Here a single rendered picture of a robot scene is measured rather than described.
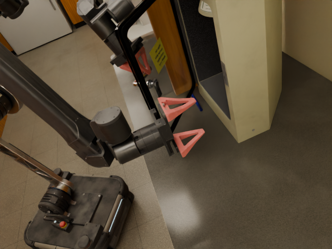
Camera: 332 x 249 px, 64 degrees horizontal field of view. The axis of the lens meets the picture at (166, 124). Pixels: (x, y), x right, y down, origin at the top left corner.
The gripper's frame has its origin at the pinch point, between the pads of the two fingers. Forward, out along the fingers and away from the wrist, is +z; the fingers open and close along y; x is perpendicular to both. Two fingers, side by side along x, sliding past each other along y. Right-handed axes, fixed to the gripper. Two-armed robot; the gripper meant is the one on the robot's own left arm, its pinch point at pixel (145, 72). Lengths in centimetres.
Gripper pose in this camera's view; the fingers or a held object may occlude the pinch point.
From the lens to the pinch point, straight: 81.6
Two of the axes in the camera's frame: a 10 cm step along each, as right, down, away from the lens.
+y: -6.8, 2.2, 7.0
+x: -3.7, 7.1, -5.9
